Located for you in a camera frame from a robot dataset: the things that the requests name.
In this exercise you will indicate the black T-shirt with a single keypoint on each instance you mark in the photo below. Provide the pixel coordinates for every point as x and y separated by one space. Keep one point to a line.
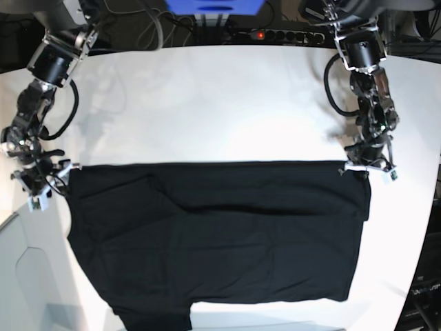
154 239

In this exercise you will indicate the blue box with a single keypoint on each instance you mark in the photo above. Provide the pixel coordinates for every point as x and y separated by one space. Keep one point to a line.
239 7

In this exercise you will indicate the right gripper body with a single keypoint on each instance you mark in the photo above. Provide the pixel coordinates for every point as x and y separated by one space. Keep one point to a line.
34 172

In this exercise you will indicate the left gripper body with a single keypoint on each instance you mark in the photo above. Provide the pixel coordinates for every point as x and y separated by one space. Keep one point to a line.
370 152

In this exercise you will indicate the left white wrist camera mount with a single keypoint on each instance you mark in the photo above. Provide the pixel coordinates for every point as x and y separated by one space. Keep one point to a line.
389 172

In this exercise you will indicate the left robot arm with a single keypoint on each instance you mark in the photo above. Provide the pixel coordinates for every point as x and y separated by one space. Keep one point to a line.
354 27

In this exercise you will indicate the black power strip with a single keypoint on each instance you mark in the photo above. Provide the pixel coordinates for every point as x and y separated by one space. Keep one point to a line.
278 37

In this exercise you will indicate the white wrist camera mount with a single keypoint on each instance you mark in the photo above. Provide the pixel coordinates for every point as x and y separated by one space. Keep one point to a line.
57 183
389 172

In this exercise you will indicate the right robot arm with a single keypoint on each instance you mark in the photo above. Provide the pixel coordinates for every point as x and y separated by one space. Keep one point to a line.
70 32

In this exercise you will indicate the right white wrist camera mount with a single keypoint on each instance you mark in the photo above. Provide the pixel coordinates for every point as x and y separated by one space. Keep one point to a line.
57 183

